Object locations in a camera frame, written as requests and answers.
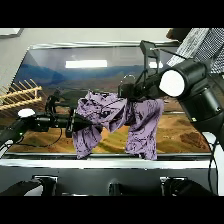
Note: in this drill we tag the silver frame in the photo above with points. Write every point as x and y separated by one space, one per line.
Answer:
110 166

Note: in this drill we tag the dark checked garment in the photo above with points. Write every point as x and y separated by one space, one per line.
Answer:
215 50

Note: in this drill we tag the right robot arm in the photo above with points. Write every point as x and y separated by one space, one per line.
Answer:
196 90

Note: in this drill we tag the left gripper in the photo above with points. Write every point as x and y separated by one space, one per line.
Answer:
72 123

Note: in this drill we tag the wooden rack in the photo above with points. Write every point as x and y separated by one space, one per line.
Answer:
20 96

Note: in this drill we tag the pale checked garment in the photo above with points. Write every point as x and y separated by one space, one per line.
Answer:
191 43

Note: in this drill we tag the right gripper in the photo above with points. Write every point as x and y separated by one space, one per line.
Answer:
128 91

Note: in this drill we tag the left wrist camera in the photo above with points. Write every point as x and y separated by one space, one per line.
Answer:
52 101

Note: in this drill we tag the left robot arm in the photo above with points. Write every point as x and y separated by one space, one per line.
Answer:
36 121

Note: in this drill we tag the purple printed shirt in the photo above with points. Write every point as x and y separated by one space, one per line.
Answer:
110 115

